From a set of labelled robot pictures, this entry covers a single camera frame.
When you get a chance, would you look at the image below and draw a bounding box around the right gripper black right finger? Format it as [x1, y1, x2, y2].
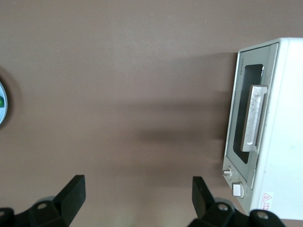
[189, 176, 285, 227]

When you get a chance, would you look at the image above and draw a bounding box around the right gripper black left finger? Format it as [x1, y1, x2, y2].
[0, 175, 86, 227]

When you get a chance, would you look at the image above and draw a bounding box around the oven glass door with handle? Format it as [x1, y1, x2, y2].
[223, 43, 280, 166]

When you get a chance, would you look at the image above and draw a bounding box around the square white oven knob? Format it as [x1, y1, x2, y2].
[231, 181, 245, 198]

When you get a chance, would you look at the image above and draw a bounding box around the round silver oven knob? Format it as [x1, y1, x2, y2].
[221, 167, 233, 180]

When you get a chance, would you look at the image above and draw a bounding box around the white toaster oven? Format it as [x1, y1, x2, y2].
[222, 37, 303, 219]

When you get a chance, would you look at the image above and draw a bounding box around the red warning sticker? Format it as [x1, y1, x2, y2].
[261, 192, 274, 212]

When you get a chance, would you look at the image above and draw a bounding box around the light blue plate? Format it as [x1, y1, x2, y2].
[0, 80, 10, 125]

